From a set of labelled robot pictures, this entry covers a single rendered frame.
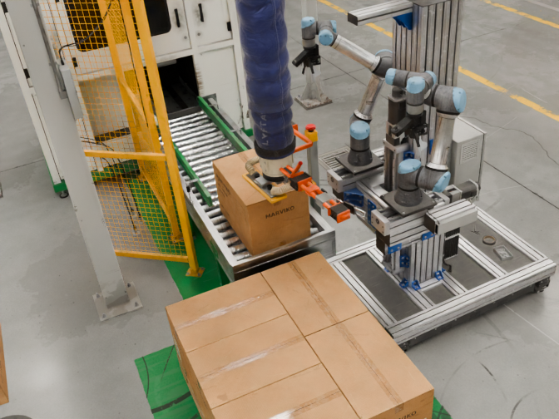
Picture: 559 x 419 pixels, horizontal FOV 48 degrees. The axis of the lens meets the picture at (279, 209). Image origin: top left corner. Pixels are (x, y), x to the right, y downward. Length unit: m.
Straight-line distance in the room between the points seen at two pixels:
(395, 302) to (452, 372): 0.53
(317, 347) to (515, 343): 1.40
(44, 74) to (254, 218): 1.42
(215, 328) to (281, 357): 0.43
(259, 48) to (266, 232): 1.24
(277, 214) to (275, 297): 0.51
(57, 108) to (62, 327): 1.60
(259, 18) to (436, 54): 0.93
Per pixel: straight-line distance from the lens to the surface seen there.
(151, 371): 4.15
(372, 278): 4.24
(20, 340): 4.70
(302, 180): 3.25
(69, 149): 3.94
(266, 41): 3.07
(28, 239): 5.61
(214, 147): 5.18
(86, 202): 4.12
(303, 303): 3.59
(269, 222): 3.81
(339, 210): 3.02
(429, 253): 4.07
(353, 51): 3.52
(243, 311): 3.59
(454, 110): 3.26
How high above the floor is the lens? 3.03
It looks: 35 degrees down
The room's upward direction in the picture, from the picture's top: 6 degrees counter-clockwise
